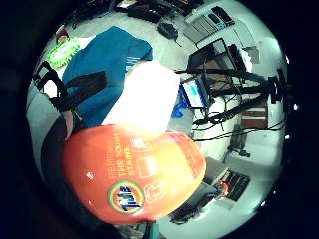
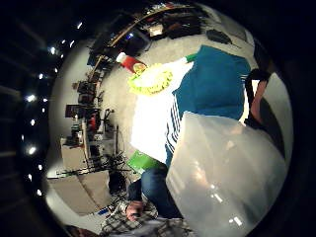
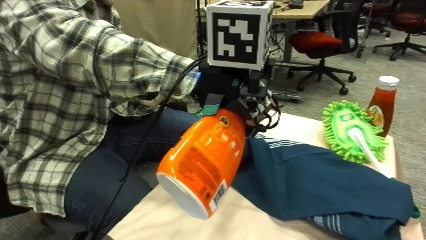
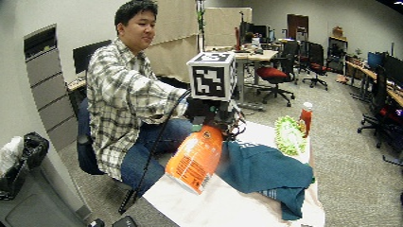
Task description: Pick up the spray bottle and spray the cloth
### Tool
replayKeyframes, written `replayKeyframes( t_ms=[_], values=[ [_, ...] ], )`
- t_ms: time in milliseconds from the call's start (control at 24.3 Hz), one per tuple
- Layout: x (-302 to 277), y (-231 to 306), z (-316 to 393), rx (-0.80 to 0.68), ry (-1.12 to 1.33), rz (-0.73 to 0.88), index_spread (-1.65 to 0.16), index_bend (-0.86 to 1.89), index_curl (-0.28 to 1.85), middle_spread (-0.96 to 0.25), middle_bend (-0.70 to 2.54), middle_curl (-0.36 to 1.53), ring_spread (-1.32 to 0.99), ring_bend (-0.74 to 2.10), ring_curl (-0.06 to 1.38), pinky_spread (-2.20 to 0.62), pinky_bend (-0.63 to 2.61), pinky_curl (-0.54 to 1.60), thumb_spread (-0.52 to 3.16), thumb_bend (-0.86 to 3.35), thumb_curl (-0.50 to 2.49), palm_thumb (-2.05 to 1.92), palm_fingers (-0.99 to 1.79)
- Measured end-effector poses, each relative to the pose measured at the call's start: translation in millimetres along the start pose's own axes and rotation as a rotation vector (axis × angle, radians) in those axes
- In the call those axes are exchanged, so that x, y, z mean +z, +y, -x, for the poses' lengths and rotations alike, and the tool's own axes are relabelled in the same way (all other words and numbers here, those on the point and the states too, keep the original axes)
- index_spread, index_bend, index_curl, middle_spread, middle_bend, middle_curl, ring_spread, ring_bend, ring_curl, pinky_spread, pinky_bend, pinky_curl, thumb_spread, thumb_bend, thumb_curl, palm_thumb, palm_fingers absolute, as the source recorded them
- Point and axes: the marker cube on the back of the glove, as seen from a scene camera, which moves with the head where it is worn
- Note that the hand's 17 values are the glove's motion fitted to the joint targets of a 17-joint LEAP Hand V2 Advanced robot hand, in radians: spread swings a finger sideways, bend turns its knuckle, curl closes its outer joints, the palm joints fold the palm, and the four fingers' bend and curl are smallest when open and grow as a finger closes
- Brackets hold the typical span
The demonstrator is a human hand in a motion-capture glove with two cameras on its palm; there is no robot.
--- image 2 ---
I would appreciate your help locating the translucent plastic storage container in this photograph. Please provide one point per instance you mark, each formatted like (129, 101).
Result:
(227, 177)

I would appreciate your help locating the teal towel with white stripes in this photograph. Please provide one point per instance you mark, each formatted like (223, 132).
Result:
(214, 82)

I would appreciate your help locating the black flat bag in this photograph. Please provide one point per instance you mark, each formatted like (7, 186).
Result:
(219, 36)

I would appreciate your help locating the yellow-green ruffled bowl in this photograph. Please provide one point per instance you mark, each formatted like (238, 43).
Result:
(149, 82)

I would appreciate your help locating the long wooden shelf with items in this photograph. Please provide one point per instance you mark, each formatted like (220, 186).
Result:
(154, 19)

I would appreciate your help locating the green flat packet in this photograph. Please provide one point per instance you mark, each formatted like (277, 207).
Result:
(142, 162)

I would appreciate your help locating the red snack tube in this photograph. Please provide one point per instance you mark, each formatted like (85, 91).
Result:
(131, 62)

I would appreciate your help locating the the person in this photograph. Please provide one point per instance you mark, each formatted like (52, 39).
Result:
(154, 194)

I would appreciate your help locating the black bin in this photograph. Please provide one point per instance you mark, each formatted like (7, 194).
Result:
(117, 181)

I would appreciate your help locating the cluttered workbench with equipment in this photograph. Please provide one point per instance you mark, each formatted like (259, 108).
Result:
(87, 131)

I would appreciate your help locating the brown cardboard box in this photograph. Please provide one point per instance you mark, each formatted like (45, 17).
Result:
(82, 191)

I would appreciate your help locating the row of ceiling lights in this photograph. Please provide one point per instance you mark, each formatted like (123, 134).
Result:
(31, 98)

